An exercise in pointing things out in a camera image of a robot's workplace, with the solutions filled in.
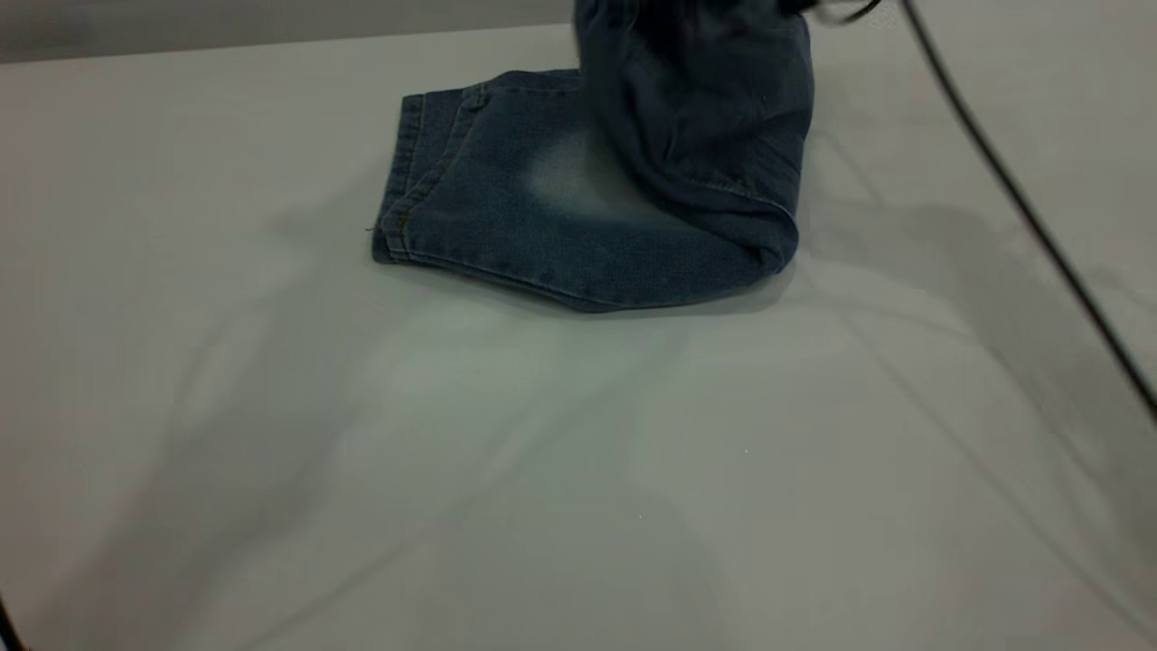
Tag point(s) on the blue denim shorts basketball print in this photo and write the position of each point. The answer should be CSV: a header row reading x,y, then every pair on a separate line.
x,y
615,199

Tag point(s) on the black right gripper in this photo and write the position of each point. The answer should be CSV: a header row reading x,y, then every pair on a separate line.
x,y
823,7

